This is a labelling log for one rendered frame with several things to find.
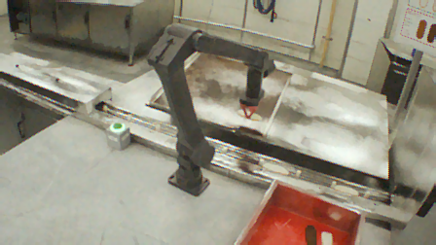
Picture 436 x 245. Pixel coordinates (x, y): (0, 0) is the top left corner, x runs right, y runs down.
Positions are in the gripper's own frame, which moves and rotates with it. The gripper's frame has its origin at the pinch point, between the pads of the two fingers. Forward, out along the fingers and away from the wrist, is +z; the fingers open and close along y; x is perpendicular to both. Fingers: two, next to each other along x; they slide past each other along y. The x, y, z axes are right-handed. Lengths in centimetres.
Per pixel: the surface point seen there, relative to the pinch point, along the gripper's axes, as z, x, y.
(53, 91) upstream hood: 1, -85, 28
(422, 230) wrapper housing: -7, 70, 32
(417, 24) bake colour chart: -36, 63, -71
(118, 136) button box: 2, -37, 34
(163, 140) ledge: 5.7, -23.6, 23.2
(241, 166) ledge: 5.6, 6.4, 21.2
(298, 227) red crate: 6.8, 32.4, 35.6
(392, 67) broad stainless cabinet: 27, 73, -152
